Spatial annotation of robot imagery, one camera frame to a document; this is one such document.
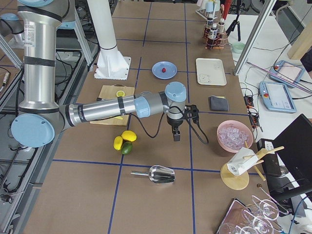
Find yellow lemon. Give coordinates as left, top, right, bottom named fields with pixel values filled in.
left=113, top=136, right=123, bottom=151
left=121, top=130, right=137, bottom=142

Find wooden cutting board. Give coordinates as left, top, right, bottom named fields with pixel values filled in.
left=90, top=85, right=135, bottom=126

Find cream bear tray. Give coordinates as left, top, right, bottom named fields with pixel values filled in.
left=195, top=58, right=227, bottom=86

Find lemon half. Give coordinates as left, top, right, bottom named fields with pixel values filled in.
left=116, top=90, right=126, bottom=97

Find blue plate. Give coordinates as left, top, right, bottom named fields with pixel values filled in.
left=152, top=61, right=177, bottom=79

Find mint green bowl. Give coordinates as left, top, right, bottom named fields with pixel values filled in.
left=231, top=41, right=245, bottom=54

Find pink bowl of ice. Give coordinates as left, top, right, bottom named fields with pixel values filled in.
left=216, top=120, right=254, bottom=153

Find clear glasses on tray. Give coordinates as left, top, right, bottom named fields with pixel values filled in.
left=216, top=195, right=289, bottom=234

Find copper wire bottle rack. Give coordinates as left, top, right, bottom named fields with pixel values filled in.
left=203, top=25, right=228, bottom=50

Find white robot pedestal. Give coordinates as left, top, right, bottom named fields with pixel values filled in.
left=87, top=0, right=131, bottom=80

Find white cup rack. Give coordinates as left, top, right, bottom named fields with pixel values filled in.
left=195, top=0, right=221, bottom=19

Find blue teach pendant near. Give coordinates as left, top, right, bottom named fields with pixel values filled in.
left=259, top=81, right=297, bottom=113

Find dark bottle white cap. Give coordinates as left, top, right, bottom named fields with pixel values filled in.
left=209, top=23, right=217, bottom=39

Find wooden stand with carton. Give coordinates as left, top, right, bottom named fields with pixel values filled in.
left=220, top=146, right=284, bottom=190

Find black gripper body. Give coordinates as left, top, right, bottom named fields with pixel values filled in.
left=167, top=116, right=183, bottom=134

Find aluminium frame post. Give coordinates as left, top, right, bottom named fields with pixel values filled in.
left=234, top=0, right=276, bottom=76

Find yellow lemon front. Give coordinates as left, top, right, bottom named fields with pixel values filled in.
left=113, top=136, right=123, bottom=151

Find blue teach pendant far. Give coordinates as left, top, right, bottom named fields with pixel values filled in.
left=270, top=60, right=304, bottom=88

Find yellow lemon rear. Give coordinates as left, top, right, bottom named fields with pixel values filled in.
left=121, top=130, right=137, bottom=142

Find grey folded cloth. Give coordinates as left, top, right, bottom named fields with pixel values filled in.
left=209, top=96, right=230, bottom=111

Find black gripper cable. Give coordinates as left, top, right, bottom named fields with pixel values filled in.
left=131, top=104, right=210, bottom=145

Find green lime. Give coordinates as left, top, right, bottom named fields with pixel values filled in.
left=120, top=141, right=133, bottom=155

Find blue teach pendant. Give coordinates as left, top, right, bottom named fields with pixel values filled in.
left=270, top=60, right=304, bottom=88
left=259, top=81, right=297, bottom=113

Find black monitor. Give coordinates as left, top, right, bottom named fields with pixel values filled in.
left=273, top=114, right=312, bottom=201

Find steel ice scoop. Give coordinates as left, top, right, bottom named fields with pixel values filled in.
left=131, top=165, right=176, bottom=184

